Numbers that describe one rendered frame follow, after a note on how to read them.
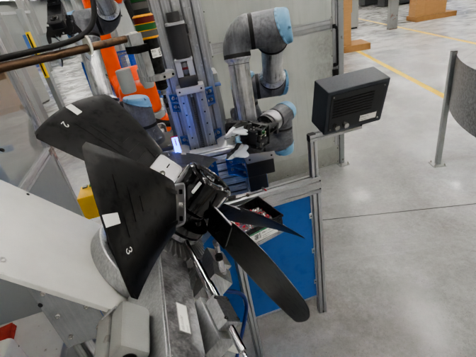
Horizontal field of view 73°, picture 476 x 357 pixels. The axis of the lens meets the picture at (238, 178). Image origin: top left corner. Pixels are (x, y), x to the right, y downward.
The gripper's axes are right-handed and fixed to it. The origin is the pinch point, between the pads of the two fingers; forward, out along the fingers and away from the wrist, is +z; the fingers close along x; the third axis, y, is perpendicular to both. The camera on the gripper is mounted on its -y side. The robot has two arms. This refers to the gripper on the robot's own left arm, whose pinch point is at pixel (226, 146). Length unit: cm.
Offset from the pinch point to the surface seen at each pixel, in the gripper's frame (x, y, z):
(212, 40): -1, -112, -125
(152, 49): -33.4, 1.3, 21.7
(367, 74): -8, 22, -61
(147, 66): -30.6, 1.6, 24.1
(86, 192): 16, -43, 28
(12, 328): 34, -28, 67
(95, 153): -26, 18, 48
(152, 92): 93, -302, -205
